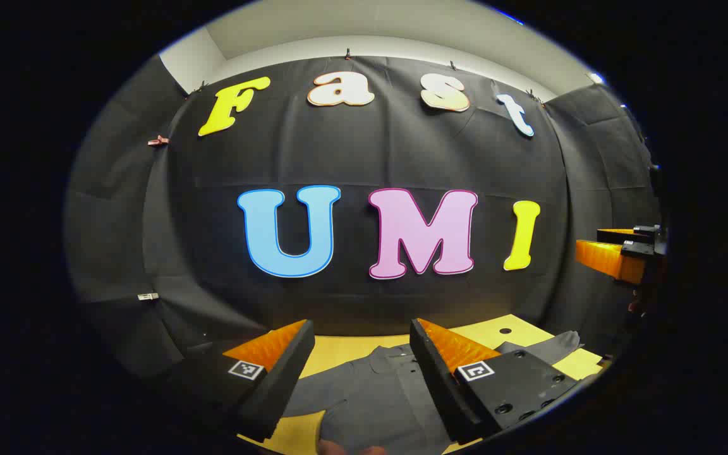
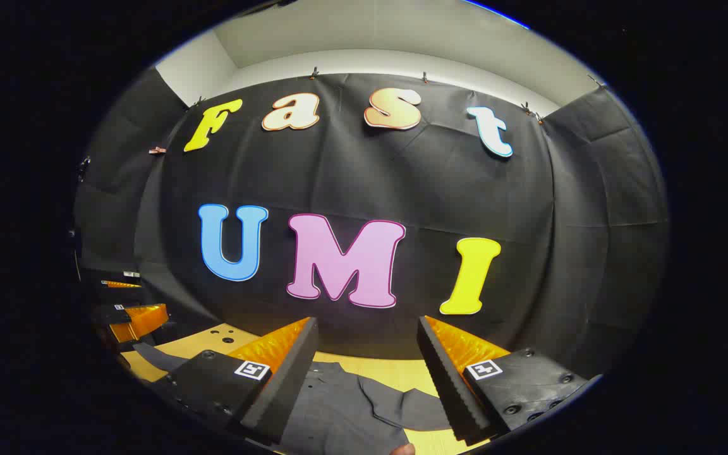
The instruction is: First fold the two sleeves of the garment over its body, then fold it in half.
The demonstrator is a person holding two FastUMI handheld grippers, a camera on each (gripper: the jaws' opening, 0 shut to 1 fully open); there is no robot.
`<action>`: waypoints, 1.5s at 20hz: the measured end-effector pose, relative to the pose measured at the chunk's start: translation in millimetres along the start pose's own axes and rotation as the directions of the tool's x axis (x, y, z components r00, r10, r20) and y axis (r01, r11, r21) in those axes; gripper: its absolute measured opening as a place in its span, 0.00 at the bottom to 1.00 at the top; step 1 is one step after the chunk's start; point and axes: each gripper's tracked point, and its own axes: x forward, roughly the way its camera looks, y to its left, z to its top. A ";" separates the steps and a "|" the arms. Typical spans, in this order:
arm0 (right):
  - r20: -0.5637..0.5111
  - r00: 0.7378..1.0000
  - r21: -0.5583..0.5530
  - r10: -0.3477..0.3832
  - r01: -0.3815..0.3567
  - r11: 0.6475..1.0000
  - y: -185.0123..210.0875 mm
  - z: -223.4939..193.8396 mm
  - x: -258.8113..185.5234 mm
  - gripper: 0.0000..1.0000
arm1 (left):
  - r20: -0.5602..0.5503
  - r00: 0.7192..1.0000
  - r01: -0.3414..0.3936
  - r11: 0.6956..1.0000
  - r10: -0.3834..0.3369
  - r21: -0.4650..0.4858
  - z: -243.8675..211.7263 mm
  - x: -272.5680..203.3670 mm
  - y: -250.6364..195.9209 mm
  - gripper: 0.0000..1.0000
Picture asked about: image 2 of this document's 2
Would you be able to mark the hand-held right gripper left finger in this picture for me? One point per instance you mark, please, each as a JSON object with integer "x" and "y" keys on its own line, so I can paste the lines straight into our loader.
{"x": 288, "y": 392}

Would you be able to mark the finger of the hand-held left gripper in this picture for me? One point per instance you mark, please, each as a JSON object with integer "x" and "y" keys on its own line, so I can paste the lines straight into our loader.
{"x": 114, "y": 282}
{"x": 139, "y": 319}

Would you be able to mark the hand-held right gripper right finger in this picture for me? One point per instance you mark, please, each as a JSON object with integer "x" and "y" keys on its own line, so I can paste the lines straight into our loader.
{"x": 446, "y": 385}

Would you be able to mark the grey button-up shirt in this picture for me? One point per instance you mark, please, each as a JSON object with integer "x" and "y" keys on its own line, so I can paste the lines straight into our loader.
{"x": 339, "y": 411}

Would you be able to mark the black backdrop cloth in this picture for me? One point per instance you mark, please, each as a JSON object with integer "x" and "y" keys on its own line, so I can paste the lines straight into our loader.
{"x": 370, "y": 177}

